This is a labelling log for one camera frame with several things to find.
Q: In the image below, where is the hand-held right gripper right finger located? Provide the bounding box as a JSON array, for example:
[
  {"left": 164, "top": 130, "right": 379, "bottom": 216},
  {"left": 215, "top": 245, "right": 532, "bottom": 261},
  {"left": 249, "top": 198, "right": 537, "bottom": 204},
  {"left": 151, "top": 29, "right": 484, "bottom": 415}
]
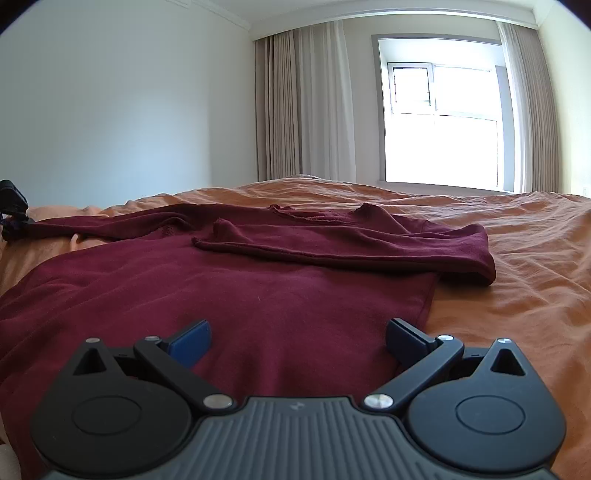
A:
[{"left": 363, "top": 318, "right": 528, "bottom": 411}]

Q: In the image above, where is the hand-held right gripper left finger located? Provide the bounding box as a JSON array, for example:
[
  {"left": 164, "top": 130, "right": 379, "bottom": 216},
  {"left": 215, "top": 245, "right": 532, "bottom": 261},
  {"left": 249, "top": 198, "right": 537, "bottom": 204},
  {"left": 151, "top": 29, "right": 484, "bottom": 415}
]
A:
[{"left": 73, "top": 319, "right": 235, "bottom": 415}]

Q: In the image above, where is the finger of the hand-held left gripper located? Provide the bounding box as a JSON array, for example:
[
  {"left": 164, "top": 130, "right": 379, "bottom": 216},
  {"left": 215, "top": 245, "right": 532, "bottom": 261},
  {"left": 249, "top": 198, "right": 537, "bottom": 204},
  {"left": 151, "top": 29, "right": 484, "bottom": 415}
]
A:
[{"left": 0, "top": 213, "right": 35, "bottom": 241}]

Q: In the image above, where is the maroon sweater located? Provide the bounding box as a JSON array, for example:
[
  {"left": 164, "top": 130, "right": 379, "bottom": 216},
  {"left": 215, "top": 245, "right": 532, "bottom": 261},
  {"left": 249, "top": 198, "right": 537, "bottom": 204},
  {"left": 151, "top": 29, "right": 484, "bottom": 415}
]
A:
[{"left": 0, "top": 202, "right": 497, "bottom": 462}]

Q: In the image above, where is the bed with orange sheet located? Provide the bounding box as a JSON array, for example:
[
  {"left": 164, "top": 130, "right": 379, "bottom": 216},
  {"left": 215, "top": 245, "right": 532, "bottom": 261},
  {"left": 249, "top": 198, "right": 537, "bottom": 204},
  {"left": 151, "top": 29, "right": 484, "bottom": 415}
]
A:
[{"left": 0, "top": 174, "right": 591, "bottom": 480}]

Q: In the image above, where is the window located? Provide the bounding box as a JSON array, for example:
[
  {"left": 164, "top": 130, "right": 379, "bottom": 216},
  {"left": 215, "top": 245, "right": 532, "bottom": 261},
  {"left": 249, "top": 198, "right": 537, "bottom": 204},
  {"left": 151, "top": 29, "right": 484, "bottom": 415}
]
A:
[{"left": 372, "top": 33, "right": 515, "bottom": 192}]

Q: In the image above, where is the beige curtain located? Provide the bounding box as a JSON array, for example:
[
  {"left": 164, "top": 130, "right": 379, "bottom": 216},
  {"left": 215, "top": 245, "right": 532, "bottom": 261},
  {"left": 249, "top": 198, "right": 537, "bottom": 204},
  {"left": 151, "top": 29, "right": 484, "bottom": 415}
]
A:
[
  {"left": 253, "top": 28, "right": 305, "bottom": 183},
  {"left": 510, "top": 24, "right": 561, "bottom": 193}
]

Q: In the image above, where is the white sheer curtain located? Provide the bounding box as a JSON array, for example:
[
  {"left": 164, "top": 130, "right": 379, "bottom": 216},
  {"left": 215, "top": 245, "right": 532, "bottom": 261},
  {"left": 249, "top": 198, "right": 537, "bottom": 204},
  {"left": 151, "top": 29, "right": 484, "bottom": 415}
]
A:
[
  {"left": 496, "top": 21, "right": 525, "bottom": 192},
  {"left": 295, "top": 19, "right": 386, "bottom": 184}
]

